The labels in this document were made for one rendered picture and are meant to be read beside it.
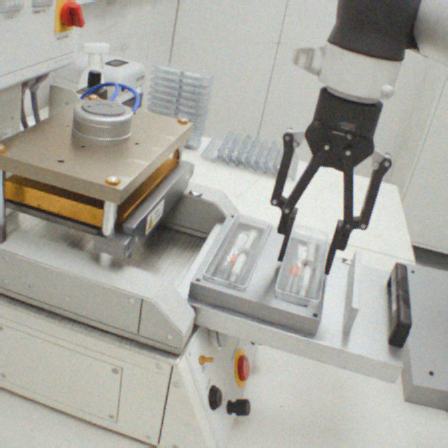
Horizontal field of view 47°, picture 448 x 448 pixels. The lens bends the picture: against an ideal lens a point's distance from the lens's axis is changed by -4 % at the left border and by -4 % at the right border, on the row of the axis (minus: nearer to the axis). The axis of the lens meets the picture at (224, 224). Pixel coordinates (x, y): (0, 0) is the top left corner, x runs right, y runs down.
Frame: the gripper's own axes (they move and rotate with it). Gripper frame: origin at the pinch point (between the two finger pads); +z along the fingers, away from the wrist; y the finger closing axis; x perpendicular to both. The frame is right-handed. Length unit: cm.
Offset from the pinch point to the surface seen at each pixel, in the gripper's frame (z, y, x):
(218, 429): 24.6, -4.9, -13.1
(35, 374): 22.0, -30.6, -16.6
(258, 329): 7.6, -3.4, -10.7
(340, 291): 7.0, 6.1, 1.6
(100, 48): 0, -68, 79
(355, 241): 29, 13, 61
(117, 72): 8, -64, 84
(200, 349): 13.6, -9.9, -10.7
